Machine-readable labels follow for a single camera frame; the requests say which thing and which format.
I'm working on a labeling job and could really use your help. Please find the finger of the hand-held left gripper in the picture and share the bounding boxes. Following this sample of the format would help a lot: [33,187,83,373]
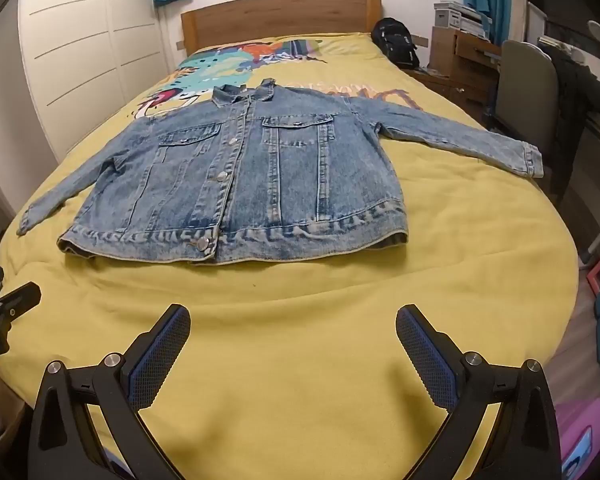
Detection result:
[0,282,42,319]

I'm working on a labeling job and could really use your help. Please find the white storage boxes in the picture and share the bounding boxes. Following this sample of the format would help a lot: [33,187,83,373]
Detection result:
[434,1,494,39]

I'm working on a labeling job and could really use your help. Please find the white wardrobe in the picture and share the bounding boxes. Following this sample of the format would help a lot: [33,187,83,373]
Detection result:
[17,0,192,162]

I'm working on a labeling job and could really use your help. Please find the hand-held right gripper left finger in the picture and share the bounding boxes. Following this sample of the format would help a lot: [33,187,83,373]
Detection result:
[27,304,196,480]

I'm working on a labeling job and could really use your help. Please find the blue denim jacket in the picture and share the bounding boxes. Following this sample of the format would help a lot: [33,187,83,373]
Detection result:
[16,78,545,264]

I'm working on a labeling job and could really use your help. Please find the black backpack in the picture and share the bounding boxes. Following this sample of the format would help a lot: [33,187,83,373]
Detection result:
[371,17,421,70]

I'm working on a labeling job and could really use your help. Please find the grey chair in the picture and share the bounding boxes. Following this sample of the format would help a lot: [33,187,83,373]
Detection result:
[485,40,563,181]

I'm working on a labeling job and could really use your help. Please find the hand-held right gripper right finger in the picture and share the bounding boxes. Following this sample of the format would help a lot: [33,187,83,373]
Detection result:
[396,304,563,480]

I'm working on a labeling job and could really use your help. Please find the dark jacket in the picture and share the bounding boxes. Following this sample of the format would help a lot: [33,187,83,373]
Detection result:
[545,42,600,203]

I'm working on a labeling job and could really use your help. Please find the wooden headboard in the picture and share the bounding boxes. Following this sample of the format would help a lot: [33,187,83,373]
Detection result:
[180,0,383,57]

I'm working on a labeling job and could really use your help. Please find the yellow printed blanket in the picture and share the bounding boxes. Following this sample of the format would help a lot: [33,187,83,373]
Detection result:
[0,32,581,480]

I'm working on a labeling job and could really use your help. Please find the cardboard boxes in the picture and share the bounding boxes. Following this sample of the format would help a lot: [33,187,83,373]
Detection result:
[420,25,503,122]

